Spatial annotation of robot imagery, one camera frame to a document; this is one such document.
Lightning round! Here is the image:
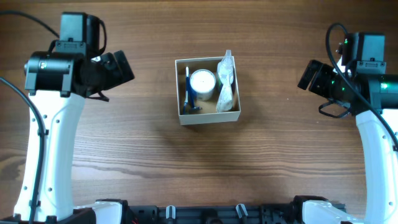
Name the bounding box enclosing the blue white toothbrush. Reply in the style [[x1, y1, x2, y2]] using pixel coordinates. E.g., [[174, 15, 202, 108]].
[[183, 67, 190, 114]]

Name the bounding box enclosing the blue disposable razor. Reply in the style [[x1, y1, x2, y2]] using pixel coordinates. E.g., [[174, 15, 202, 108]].
[[186, 76, 201, 114]]

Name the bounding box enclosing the white cotton swab jar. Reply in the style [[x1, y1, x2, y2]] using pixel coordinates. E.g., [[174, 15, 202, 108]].
[[190, 69, 216, 101]]

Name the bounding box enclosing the clear blue pump bottle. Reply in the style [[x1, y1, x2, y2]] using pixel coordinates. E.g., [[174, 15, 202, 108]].
[[216, 50, 234, 91]]

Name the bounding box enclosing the white squeeze tube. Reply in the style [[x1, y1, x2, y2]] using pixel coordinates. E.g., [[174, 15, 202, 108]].
[[216, 75, 233, 113]]

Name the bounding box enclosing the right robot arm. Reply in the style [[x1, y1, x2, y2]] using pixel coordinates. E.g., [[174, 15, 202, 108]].
[[298, 32, 397, 223]]

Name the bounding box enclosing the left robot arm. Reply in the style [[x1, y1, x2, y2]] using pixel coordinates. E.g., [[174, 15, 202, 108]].
[[11, 12, 134, 223]]

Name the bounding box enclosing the white cardboard box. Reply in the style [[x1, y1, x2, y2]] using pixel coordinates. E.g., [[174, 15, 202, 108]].
[[175, 56, 241, 125]]

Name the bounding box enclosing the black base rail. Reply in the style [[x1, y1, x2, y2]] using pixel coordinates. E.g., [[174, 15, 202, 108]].
[[130, 203, 303, 224]]

